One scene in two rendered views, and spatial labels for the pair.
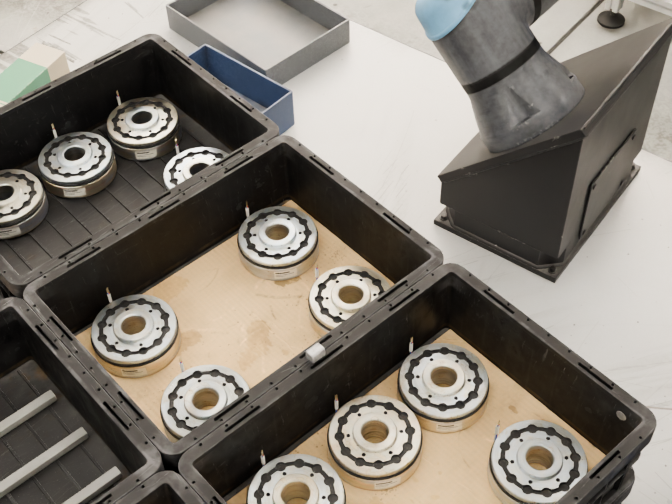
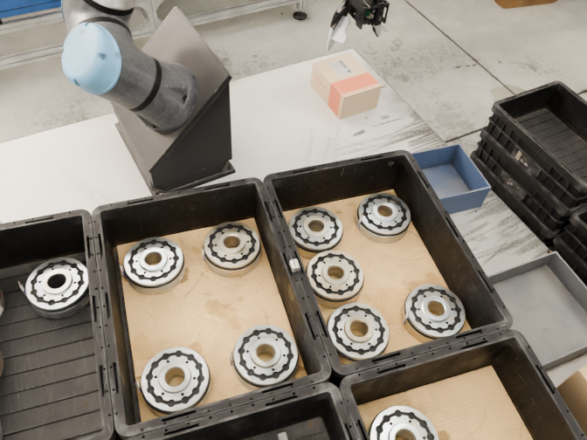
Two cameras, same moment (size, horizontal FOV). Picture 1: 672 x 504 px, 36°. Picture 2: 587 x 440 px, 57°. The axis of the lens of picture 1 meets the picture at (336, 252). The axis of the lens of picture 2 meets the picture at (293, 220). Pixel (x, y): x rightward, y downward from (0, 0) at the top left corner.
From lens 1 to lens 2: 0.72 m
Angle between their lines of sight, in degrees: 44
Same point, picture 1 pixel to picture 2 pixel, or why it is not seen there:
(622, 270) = (246, 143)
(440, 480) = (366, 262)
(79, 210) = (10, 386)
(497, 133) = (176, 116)
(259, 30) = not seen: outside the picture
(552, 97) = (186, 76)
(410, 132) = (73, 177)
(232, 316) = (192, 318)
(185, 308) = (166, 343)
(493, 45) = (144, 68)
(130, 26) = not seen: outside the picture
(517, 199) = (201, 145)
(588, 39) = not seen: outside the picture
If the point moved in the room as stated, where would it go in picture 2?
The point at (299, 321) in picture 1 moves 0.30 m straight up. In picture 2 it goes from (221, 282) to (211, 164)
